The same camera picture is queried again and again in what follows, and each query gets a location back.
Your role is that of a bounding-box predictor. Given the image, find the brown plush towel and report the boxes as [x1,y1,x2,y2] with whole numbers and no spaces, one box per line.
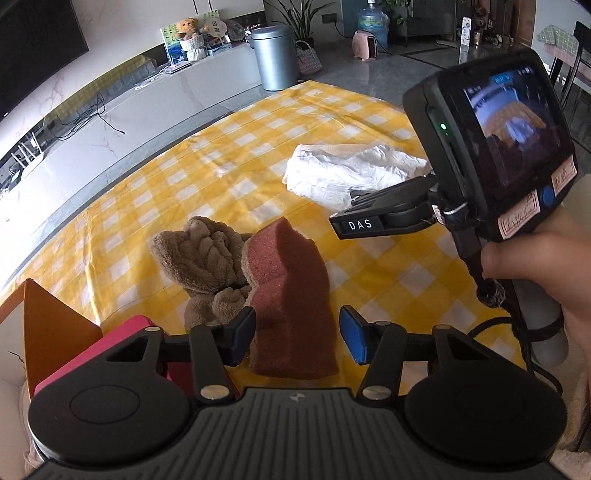
[149,216,250,330]

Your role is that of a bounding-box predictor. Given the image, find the brown sponge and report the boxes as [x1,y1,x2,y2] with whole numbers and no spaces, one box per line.
[242,218,339,380]

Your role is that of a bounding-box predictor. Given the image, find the white tissue paper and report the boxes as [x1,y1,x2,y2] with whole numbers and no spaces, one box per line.
[283,144,431,212]

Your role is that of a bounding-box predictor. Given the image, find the person right hand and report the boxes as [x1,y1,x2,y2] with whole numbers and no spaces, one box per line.
[479,174,591,444]

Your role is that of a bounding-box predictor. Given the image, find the orange cardboard box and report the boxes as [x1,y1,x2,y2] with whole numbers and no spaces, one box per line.
[1,279,102,479]

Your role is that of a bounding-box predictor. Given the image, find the pink small heater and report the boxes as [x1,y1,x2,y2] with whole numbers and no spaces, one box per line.
[352,30,378,62]

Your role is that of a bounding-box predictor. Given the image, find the yellow checkered tablecloth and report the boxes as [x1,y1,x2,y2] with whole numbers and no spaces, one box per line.
[0,79,528,398]

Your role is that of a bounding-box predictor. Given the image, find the blue water bottle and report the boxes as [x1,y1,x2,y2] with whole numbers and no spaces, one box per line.
[356,0,390,51]

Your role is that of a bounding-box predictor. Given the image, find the woven handbag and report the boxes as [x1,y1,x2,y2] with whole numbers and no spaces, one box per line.
[294,40,322,76]

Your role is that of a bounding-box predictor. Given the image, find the green potted plant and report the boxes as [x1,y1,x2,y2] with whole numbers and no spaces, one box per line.
[264,0,332,40]

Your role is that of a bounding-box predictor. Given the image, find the grey metal trash can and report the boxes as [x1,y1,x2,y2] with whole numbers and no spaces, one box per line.
[249,24,301,92]

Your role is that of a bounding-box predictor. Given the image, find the white tv console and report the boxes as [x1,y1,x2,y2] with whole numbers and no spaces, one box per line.
[0,41,264,204]

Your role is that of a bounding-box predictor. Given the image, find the white wifi router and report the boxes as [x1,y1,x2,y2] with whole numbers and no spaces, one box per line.
[11,133,45,178]

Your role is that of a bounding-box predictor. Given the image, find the green picture book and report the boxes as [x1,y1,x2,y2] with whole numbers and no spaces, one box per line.
[159,9,221,64]

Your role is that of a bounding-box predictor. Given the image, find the brown teddy bear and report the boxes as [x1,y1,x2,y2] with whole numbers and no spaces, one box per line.
[175,18,200,41]

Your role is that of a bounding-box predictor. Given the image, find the black cables on console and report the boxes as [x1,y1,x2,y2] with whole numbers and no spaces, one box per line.
[43,91,127,142]

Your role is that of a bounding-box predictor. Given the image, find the black wall television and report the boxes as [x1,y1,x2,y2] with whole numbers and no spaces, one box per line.
[0,0,88,117]

